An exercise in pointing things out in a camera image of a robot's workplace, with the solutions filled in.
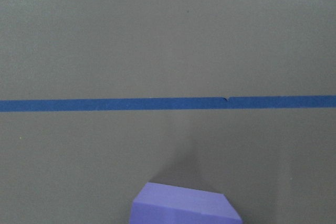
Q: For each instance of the purple foam block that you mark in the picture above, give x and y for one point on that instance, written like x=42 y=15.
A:
x=160 y=203

